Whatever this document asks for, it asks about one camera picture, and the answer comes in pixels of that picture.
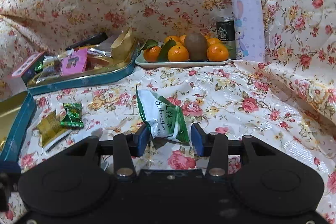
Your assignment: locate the teal metal tin tray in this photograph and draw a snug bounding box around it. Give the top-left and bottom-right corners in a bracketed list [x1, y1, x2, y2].
[26, 32, 140, 96]
[0, 91, 37, 162]

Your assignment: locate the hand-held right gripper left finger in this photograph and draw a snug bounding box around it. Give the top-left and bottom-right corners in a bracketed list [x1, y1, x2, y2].
[63, 125, 151, 179]

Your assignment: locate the brown kiwi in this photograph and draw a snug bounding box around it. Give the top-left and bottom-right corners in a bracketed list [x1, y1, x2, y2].
[184, 32, 209, 61]

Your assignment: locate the beige paper snack packet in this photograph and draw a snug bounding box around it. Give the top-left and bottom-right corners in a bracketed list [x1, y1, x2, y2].
[110, 27, 139, 61]

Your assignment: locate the yellow green snack packet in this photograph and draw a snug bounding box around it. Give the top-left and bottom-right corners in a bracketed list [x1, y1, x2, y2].
[36, 111, 70, 147]

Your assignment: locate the white black-edged packet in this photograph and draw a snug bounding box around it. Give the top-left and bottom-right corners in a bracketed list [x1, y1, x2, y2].
[43, 130, 73, 153]

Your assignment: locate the purple white thermos bottle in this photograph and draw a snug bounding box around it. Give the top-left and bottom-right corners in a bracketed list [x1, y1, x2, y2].
[228, 0, 266, 63]

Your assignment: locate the white green snack packet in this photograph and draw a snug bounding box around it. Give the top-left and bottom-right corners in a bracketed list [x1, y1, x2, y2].
[136, 87, 190, 144]

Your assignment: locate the green wrapped candy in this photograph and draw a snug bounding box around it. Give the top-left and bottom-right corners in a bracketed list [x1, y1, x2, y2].
[60, 102, 85, 128]

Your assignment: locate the pile of mandarins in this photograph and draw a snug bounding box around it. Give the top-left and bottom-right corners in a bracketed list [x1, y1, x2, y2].
[143, 34, 230, 63]

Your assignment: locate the white fruit plate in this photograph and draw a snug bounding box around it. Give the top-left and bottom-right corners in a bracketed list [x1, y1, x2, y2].
[135, 50, 232, 69]

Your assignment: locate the dark green drink can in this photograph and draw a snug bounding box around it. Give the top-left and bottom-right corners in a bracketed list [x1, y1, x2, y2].
[216, 17, 236, 53]

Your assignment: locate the black flat packet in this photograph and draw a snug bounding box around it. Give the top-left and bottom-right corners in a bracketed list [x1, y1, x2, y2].
[65, 32, 109, 50]

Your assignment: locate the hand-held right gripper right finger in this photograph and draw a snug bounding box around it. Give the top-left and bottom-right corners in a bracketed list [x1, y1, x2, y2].
[191, 123, 277, 179]

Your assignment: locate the white red cardboard box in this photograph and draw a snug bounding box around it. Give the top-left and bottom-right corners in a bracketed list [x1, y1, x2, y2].
[10, 52, 46, 86]

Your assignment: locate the pink snack box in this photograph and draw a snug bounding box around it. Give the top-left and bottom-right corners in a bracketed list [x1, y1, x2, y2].
[60, 48, 89, 76]

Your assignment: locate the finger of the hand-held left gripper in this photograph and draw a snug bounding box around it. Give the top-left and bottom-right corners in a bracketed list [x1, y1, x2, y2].
[0, 161, 21, 204]

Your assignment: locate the clear plastic snack packet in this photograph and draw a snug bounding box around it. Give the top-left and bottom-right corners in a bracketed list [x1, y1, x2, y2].
[87, 46, 114, 70]

